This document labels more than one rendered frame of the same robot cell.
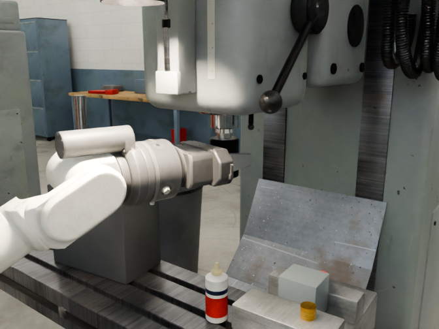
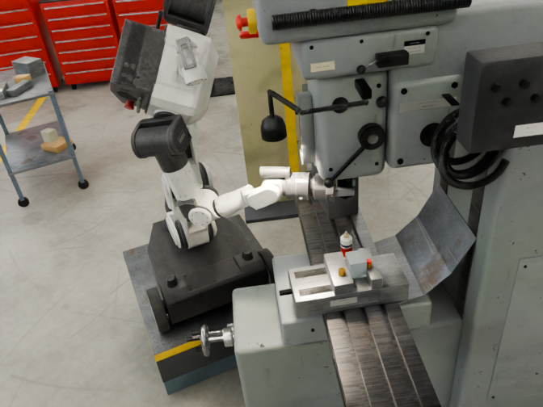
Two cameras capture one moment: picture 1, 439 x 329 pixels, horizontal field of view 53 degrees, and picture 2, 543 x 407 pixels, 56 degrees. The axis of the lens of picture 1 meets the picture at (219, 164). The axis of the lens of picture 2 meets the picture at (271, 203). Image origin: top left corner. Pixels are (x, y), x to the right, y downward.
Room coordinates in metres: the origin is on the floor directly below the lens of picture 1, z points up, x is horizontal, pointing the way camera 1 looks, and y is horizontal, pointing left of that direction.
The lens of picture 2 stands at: (-0.32, -0.90, 2.11)
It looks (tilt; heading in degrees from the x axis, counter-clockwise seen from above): 34 degrees down; 51
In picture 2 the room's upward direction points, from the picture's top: 6 degrees counter-clockwise
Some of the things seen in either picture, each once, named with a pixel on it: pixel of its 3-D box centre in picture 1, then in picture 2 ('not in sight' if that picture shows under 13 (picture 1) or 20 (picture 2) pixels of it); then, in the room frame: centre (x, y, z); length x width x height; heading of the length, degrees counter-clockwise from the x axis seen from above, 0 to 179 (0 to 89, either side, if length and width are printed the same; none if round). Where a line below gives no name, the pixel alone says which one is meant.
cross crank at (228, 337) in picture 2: not in sight; (215, 338); (0.29, 0.29, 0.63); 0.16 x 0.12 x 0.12; 143
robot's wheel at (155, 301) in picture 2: not in sight; (157, 309); (0.27, 0.72, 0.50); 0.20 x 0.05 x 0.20; 71
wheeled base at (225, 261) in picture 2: not in sight; (195, 243); (0.60, 0.86, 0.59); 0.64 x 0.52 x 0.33; 71
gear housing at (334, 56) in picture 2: not in sight; (359, 39); (0.73, -0.03, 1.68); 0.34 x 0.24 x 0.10; 143
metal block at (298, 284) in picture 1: (303, 292); (355, 264); (0.60, -0.13, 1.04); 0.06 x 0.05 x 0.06; 55
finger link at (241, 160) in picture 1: (236, 162); (343, 192); (0.67, -0.03, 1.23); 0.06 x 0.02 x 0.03; 128
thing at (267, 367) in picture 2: not in sight; (341, 356); (0.67, 0.01, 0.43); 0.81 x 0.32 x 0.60; 143
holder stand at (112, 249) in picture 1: (104, 221); (334, 180); (0.93, 0.26, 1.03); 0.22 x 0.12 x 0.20; 60
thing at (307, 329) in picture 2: not in sight; (346, 290); (0.69, -0.01, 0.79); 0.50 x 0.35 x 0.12; 143
